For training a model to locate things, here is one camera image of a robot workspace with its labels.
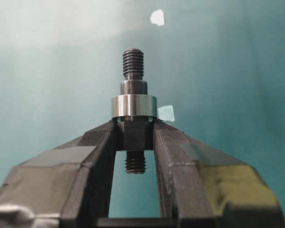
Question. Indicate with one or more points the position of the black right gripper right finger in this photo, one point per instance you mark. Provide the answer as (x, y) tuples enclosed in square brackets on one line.
[(203, 187)]

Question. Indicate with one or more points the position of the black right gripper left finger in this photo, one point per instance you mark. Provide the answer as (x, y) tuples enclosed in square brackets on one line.
[(66, 187)]

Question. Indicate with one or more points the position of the dark steel threaded shaft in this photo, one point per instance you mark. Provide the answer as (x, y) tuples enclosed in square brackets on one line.
[(134, 112)]

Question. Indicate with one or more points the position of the blue tape piece on mat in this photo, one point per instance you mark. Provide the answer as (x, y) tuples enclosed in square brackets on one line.
[(166, 113)]

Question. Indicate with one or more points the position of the white paper scrap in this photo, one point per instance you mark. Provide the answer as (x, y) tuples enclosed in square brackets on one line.
[(157, 17)]

